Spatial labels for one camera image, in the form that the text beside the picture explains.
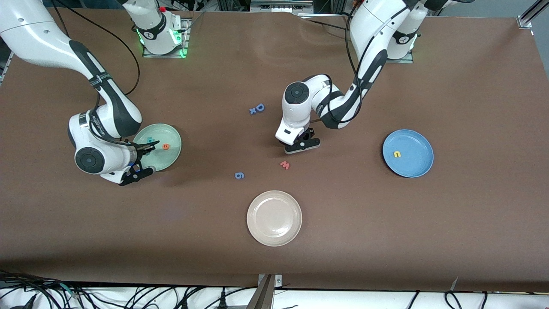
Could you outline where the metal equipment rack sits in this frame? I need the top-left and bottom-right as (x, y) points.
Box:
(250, 0), (314, 13)

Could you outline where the aluminium frame rail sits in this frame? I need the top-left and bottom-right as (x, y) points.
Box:
(517, 0), (549, 30)
(0, 51), (15, 84)

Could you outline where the aluminium profile post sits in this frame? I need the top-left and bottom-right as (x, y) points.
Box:
(247, 275), (275, 309)

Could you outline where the small metal bracket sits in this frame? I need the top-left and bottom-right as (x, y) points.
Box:
(258, 274), (283, 288)

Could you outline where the brown table cover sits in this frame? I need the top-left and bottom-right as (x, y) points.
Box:
(0, 8), (549, 293)

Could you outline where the beige plate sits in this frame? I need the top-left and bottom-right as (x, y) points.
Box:
(247, 190), (303, 247)

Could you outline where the blue plate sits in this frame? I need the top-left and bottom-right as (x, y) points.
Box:
(382, 129), (434, 178)

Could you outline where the teal cable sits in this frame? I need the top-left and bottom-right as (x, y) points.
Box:
(59, 282), (82, 298)

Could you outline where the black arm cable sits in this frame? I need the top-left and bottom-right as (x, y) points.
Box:
(309, 2), (365, 125)
(47, 0), (141, 144)

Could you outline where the light green plate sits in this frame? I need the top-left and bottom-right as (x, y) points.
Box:
(133, 123), (182, 172)

